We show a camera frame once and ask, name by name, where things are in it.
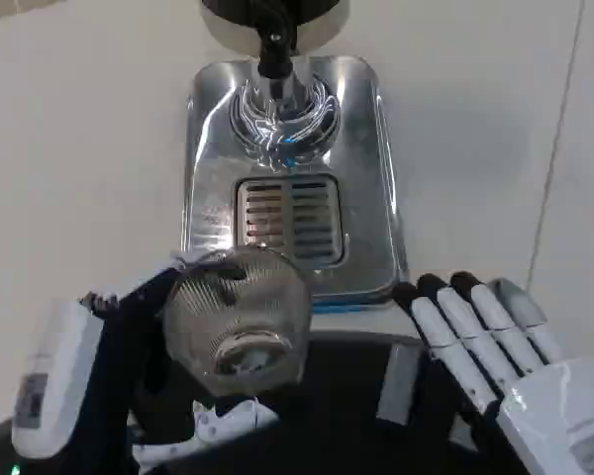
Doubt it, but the black robot torso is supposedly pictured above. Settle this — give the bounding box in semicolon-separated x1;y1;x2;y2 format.
0;330;481;475

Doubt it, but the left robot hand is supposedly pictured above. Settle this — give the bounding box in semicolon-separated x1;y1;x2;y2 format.
10;248;283;475

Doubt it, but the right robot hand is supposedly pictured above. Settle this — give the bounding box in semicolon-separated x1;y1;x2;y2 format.
392;270;594;475

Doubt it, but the clear ribbed glass cup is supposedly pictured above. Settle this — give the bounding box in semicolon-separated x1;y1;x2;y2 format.
161;248;312;397

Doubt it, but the steel slotted tray grid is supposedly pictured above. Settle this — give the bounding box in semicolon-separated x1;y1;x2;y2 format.
234;174;348;264

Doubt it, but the black dispenser tap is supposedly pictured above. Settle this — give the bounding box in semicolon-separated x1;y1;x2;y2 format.
253;0;299;81

